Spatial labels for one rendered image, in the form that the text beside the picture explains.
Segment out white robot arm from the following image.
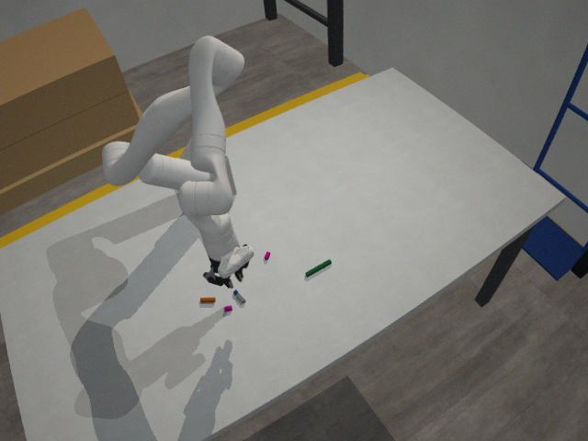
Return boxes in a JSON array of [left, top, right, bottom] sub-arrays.
[[102, 36, 254, 278]]

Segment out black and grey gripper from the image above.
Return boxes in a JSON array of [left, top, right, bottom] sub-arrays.
[[203, 257, 250, 288]]

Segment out green rod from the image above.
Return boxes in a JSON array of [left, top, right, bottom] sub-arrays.
[[306, 259, 332, 277]]

